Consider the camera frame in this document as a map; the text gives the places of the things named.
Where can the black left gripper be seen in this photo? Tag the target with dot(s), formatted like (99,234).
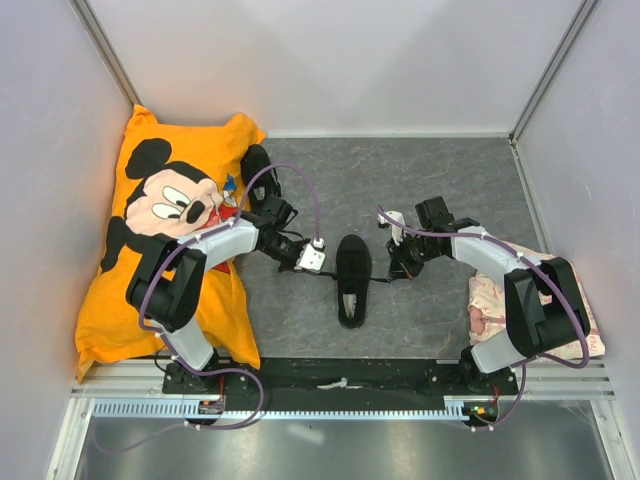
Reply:
(288,267)

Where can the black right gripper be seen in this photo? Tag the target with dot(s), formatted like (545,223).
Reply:
(401,267)

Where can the black shoelace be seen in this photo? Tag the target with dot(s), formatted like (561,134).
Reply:
(350,277)

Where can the black canvas sneaker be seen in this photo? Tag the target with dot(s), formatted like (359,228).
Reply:
(353,269)

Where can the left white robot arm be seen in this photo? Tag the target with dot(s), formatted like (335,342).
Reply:
(166,286)

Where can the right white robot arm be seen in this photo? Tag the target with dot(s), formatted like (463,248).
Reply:
(466,241)

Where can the orange Mickey Mouse pillow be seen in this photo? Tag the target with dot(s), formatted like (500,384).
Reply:
(171,180)

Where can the white tape scrap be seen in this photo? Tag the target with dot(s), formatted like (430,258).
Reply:
(343,383)

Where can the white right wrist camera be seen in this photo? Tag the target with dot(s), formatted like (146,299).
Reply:
(395,221)

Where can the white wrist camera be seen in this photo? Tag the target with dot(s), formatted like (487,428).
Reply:
(395,221)
(312,257)

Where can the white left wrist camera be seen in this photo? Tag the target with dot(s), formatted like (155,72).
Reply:
(312,257)

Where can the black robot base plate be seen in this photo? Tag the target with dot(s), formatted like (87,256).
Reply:
(279,376)

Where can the grey slotted cable duct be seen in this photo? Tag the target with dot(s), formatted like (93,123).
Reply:
(437,410)

